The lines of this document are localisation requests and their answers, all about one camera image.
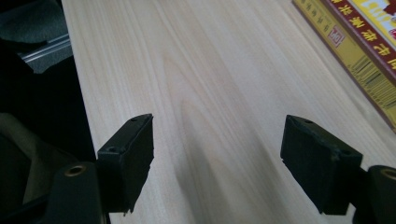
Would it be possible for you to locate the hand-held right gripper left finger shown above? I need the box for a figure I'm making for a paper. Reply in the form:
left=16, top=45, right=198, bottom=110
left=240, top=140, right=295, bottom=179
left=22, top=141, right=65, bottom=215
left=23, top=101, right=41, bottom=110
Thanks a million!
left=96, top=113, right=154, bottom=217

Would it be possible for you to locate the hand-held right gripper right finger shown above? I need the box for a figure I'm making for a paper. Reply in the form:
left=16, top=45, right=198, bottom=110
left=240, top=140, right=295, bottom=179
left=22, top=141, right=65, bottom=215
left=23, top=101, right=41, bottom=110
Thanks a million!
left=279, top=114, right=364, bottom=217

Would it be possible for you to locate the yellow and red box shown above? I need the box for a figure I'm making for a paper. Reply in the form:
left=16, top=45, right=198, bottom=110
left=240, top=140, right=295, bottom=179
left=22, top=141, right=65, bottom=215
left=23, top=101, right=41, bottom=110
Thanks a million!
left=291, top=0, right=396, bottom=132

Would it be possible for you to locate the metal frame rail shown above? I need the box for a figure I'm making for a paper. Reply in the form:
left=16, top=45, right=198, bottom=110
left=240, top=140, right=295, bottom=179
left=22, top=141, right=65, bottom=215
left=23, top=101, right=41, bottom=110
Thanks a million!
left=17, top=33, right=74, bottom=75

